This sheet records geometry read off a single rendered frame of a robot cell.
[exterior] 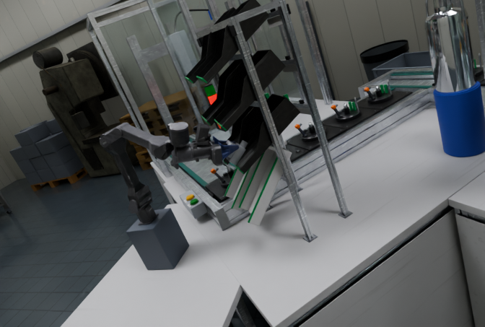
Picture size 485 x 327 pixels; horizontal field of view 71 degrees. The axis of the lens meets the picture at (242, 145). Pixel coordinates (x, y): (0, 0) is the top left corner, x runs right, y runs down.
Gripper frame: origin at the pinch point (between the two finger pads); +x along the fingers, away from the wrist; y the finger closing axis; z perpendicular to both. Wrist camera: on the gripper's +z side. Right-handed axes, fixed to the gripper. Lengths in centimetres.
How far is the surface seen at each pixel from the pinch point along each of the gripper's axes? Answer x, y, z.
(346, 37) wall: 265, 345, 28
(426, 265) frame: 61, -26, -46
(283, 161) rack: 16.7, -7.9, -5.7
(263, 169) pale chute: 14.6, 7.5, -13.7
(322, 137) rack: 32.6, -5.2, -0.7
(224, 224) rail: 0.9, 24.2, -42.5
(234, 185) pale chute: 6.5, 22.3, -24.4
